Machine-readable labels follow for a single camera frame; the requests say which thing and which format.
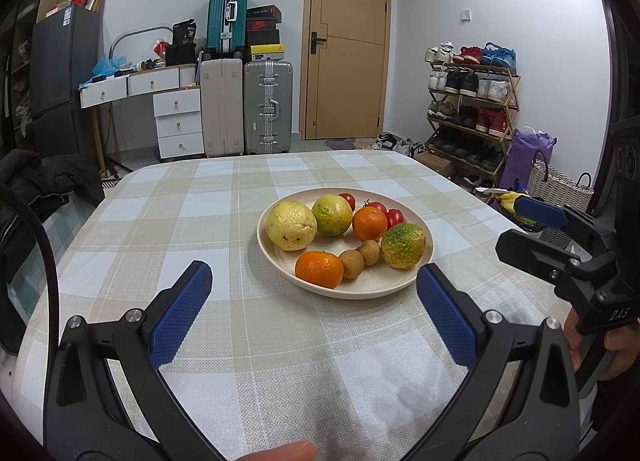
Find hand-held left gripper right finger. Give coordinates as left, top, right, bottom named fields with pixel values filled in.
left=402, top=263, right=583, bottom=461

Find shoe rack with shoes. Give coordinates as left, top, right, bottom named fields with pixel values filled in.
left=424, top=41, right=518, bottom=172

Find white desk with drawers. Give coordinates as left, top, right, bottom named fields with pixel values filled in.
left=79, top=63, right=206, bottom=162

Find wrinkled yellow passion fruit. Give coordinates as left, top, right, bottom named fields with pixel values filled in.
left=381, top=223, right=427, bottom=270

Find person's right forearm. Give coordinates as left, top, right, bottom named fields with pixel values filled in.
left=580, top=366, right=640, bottom=461

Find blue plastic bag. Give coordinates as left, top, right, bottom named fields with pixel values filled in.
left=91, top=56, right=128, bottom=78

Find pale yellow guava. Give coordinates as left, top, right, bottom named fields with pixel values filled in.
left=265, top=201, right=318, bottom=252

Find black jacket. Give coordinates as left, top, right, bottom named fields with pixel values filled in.
left=0, top=150, right=106, bottom=352

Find black printed bag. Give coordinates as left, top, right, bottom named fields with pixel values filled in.
left=172, top=20, right=197, bottom=46

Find scattered loose shoes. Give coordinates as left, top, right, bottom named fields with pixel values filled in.
left=372, top=133, right=426, bottom=156

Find silver suitcase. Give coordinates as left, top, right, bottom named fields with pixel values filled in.
left=243, top=61, right=294, bottom=156

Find yellow and black box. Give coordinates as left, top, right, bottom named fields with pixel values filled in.
left=248, top=44, right=287, bottom=62

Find cream round plate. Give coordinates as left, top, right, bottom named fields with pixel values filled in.
left=256, top=187, right=435, bottom=299

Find brown longan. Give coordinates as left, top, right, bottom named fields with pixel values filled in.
left=358, top=239, right=382, bottom=267
left=339, top=249, right=364, bottom=280

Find beige suitcase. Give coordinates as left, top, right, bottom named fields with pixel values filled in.
left=200, top=58, right=245, bottom=158

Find mandarin orange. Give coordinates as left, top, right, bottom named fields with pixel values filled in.
left=295, top=251, right=345, bottom=290
left=352, top=206, right=389, bottom=242

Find red and black shoe box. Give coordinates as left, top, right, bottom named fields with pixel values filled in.
left=245, top=20, right=283, bottom=46

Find teal suitcase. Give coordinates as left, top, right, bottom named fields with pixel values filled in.
left=206, top=0, right=249, bottom=54

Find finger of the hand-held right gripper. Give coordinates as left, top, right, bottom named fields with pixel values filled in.
left=515, top=195, right=608, bottom=252
left=496, top=228, right=591, bottom=292

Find person's right hand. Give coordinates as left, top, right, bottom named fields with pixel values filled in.
left=562, top=311, right=640, bottom=382

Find yellow green guava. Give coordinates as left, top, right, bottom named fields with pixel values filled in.
left=311, top=195, right=354, bottom=238

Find purple bag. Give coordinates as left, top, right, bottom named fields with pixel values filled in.
left=500, top=127, right=557, bottom=192

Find woven basket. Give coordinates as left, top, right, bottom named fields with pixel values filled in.
left=527, top=151, right=596, bottom=214

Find grey refrigerator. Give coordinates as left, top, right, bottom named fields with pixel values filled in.
left=30, top=5, right=101, bottom=162

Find wooden shoe rack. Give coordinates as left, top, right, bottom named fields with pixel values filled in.
left=425, top=58, right=521, bottom=176

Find small cardboard box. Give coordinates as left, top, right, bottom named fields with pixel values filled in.
left=415, top=152, right=453, bottom=176

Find wooden door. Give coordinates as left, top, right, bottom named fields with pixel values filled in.
left=299, top=0, right=392, bottom=140

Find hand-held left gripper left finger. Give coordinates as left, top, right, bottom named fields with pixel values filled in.
left=42, top=261, right=226, bottom=461

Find black cable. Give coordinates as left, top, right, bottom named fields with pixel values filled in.
left=0, top=191, right=63, bottom=342

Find dark shelf unit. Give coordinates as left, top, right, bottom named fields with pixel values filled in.
left=0, top=0, right=36, bottom=152

